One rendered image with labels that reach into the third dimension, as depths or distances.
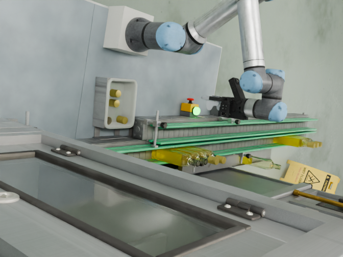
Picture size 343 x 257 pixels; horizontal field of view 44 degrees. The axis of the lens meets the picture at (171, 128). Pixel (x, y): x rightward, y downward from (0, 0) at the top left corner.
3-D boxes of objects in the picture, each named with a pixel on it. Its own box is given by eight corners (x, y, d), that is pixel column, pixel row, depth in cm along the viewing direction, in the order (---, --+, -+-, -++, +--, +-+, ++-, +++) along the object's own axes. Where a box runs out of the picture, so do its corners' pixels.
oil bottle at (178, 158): (151, 158, 205) (185, 168, 191) (152, 146, 204) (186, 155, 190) (158, 157, 209) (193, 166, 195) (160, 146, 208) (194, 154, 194)
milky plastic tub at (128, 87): (92, 126, 191) (104, 129, 185) (96, 76, 188) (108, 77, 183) (121, 125, 204) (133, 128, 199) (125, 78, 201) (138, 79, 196)
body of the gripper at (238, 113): (216, 116, 174) (241, 120, 166) (218, 95, 172) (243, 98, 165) (226, 115, 179) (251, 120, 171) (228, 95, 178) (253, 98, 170)
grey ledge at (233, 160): (168, 172, 231) (184, 176, 224) (170, 156, 230) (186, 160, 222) (258, 156, 302) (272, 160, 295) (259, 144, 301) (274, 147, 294)
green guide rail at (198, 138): (148, 141, 201) (161, 144, 196) (148, 139, 201) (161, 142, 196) (307, 128, 332) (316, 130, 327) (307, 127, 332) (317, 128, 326)
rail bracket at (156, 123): (141, 144, 198) (161, 149, 189) (144, 108, 195) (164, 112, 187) (146, 144, 200) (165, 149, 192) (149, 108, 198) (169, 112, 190)
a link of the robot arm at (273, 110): (290, 100, 160) (287, 123, 161) (264, 97, 167) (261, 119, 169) (280, 100, 154) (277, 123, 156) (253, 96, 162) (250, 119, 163)
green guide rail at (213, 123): (149, 126, 200) (162, 128, 195) (149, 124, 200) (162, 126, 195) (308, 119, 331) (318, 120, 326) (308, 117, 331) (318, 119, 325)
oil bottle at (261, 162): (239, 162, 266) (276, 172, 249) (240, 154, 265) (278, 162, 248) (243, 162, 270) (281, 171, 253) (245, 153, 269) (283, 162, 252)
